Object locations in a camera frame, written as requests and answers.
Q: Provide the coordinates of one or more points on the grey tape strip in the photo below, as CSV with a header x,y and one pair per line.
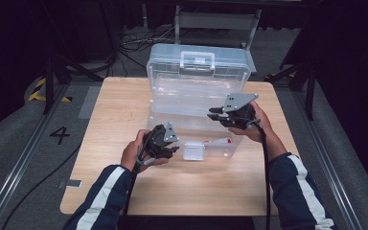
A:
x,y
70,183

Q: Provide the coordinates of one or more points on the clear plastic storage box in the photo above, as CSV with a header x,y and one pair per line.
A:
x,y
198,83

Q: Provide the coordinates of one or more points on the white metal table frame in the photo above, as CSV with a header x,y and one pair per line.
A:
x,y
215,20

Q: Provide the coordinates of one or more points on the yellow and black floor tape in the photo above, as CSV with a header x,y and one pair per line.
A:
x,y
38,91

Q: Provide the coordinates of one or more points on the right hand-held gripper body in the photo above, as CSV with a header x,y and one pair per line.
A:
x,y
239,115

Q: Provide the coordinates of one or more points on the person's right hand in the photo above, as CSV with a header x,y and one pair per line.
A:
x,y
252,134

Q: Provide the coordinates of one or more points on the person's left hand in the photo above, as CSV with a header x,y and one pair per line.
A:
x,y
129,155

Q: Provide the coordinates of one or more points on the grey metal floor rail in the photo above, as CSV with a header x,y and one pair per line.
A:
x,y
19,166
329,166

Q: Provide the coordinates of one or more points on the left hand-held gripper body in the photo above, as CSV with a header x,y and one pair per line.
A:
x,y
156,142

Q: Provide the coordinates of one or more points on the white and red ointment tube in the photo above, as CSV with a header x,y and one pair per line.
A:
x,y
218,142

